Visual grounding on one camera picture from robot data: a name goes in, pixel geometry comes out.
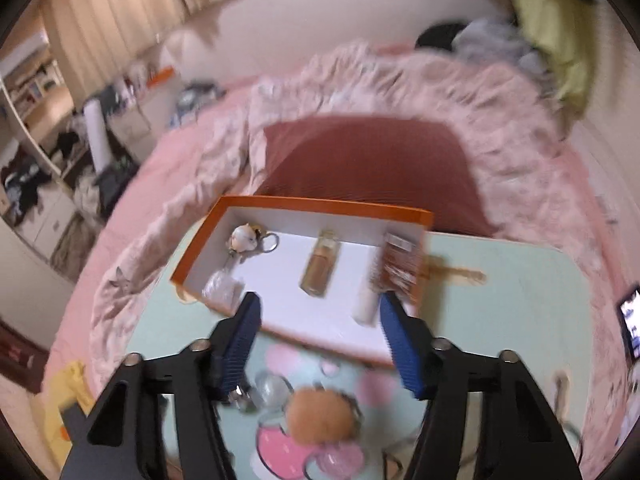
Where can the orange cardboard box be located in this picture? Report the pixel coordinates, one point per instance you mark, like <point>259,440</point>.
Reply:
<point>285,270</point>

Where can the dark red pillow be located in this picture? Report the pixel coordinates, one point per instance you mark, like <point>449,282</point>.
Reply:
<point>365,160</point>

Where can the pink floral duvet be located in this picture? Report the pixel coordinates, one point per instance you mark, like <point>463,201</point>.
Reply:
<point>525,125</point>

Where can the orange fluffy pompom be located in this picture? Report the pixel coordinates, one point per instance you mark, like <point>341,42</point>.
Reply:
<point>320,415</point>

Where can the green cartoon lap table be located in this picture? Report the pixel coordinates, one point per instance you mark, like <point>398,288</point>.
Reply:
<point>500,300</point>

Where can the white padded headboard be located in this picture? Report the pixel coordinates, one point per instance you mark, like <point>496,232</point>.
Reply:
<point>310,20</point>

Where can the white bookshelf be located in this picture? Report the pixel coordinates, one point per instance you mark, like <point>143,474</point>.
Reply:
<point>30,85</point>

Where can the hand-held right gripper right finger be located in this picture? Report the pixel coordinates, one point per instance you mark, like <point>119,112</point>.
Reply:
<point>400,345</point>

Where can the clear plastic ball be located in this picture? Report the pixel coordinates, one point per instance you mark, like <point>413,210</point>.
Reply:
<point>272,389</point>

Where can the blue grey clothes pile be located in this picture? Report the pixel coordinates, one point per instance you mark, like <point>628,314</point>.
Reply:
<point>195,97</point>

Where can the yellow cloth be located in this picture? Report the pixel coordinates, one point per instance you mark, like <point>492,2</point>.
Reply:
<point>70,390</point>

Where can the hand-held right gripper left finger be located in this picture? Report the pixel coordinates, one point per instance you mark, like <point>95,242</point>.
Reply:
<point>240,340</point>

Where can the white grey laundry pile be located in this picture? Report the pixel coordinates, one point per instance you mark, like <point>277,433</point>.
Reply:
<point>95,195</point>

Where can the black clothes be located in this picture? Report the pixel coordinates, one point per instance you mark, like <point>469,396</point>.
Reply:
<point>440,37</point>

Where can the white paper roll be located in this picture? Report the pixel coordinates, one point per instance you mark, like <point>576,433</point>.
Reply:
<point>96,132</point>

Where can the beige curtain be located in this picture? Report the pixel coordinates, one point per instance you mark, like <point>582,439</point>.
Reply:
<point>100,20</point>

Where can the yellow-green garment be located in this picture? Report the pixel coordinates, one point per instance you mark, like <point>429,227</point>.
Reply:
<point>550,25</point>

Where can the clear plastic bag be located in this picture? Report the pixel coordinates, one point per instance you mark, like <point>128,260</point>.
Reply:
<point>222,287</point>

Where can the brown printed small box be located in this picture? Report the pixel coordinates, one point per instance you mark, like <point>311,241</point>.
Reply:
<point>400,265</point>

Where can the smartphone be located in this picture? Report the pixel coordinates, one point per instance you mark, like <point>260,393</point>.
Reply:
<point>631,325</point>

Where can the orange flat box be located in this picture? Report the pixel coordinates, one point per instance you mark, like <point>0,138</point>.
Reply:
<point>161,76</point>

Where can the white cabinet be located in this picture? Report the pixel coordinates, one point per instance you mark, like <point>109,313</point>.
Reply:
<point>131,125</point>

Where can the amber perfume bottle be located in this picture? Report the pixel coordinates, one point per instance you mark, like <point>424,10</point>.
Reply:
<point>320,267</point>

